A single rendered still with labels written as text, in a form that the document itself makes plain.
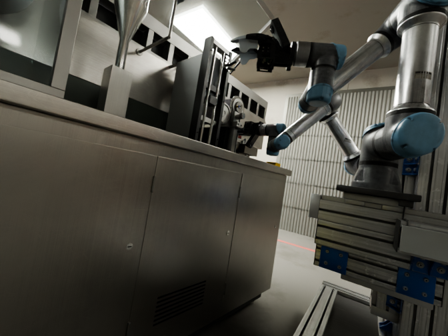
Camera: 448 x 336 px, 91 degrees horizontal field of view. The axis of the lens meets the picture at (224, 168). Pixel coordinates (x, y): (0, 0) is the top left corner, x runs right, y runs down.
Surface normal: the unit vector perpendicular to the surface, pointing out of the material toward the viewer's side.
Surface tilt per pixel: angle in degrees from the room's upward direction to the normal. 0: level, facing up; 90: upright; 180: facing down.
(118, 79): 90
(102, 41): 90
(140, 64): 90
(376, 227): 90
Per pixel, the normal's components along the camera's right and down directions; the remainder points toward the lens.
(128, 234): 0.75, 0.09
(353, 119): -0.55, -0.12
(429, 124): -0.15, 0.07
